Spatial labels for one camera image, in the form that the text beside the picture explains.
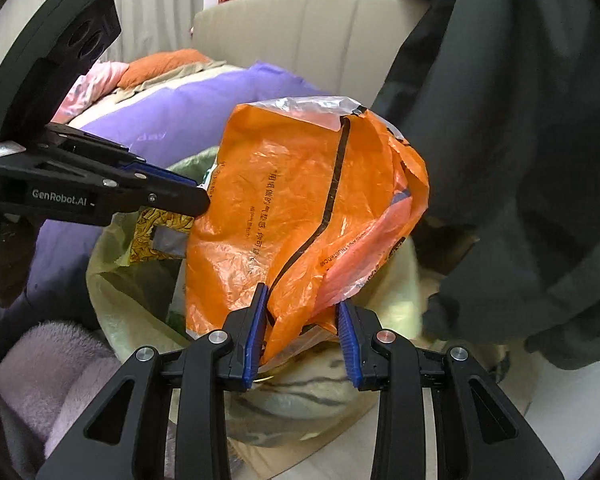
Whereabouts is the pink floral quilt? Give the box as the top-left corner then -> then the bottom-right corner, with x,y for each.
55,60 -> 131,121

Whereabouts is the orange pillow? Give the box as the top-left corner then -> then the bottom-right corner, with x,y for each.
117,49 -> 213,90

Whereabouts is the beige padded headboard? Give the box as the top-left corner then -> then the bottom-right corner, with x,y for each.
192,0 -> 431,111

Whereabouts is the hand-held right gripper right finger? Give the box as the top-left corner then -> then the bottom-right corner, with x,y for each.
336,300 -> 566,480

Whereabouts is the purple blanket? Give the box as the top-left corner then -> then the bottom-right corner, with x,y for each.
0,60 -> 331,356

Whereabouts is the beige cloth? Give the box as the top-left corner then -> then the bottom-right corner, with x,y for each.
112,60 -> 228,98

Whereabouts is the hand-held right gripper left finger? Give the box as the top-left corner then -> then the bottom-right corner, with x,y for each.
36,282 -> 270,480

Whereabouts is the yellow patterned packet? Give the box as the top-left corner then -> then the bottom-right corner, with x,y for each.
132,207 -> 196,263

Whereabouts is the lilac fleece cloth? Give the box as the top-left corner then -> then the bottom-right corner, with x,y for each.
0,322 -> 126,461

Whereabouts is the yellow-green plastic bag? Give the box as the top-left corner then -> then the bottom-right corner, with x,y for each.
86,146 -> 431,441

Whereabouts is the dark grey jacket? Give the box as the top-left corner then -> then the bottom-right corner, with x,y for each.
370,0 -> 600,371

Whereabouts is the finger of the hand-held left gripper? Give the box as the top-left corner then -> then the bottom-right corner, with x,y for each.
97,170 -> 212,226
45,122 -> 201,188

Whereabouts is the beige curtain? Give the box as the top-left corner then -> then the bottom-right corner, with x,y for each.
95,0 -> 206,61

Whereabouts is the orange plastic bag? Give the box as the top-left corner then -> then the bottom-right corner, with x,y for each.
184,95 -> 430,366

